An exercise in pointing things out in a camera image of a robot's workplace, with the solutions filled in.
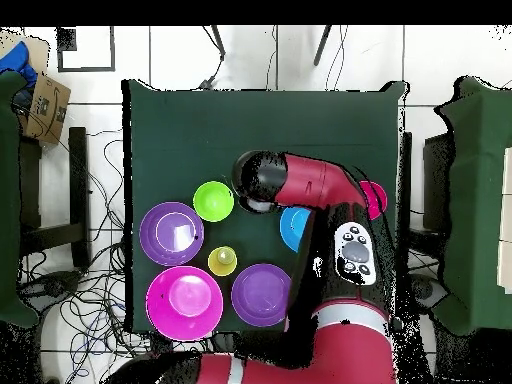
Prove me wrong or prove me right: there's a white box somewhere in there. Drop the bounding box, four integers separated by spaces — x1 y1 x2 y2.
496 146 512 295

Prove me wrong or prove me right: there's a black power strip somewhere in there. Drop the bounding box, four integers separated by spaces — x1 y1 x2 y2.
150 333 174 355

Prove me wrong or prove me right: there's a purple bowl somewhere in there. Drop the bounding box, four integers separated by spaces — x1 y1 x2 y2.
230 263 292 328
138 201 206 268

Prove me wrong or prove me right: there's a large pink bowl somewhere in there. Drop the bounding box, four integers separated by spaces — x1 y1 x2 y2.
144 265 224 342

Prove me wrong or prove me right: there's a green cloth side table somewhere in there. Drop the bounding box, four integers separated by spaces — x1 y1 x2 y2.
431 75 512 337
0 70 41 330

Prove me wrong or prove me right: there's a grey pedestal leg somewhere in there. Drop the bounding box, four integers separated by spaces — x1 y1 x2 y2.
21 269 83 307
411 275 448 310

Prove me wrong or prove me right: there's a small red bowl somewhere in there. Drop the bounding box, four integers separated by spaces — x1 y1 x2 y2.
357 180 389 221

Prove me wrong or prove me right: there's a black wooden stand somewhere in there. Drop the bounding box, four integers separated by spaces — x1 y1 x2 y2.
19 126 92 269
399 131 455 273

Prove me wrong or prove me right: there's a cardboard box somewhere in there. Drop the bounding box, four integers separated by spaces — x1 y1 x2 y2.
22 72 73 146

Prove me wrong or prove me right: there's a black camera tripod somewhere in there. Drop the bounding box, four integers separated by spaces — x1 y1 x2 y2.
210 25 334 68

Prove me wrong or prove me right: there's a tangle of floor cables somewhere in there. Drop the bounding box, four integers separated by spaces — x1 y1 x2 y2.
19 127 219 384

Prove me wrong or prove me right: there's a blue bowl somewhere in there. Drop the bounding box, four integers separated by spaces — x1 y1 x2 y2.
279 206 312 253

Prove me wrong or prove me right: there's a yellow cup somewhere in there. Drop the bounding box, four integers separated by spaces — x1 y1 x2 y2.
206 245 238 278

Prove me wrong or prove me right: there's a blue cloth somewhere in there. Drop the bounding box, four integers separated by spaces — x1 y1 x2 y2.
0 40 40 88

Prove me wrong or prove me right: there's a dark green tablecloth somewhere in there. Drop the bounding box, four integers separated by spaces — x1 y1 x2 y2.
121 78 409 334

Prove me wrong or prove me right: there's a small green bowl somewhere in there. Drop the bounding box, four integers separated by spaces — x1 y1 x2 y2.
192 180 236 223

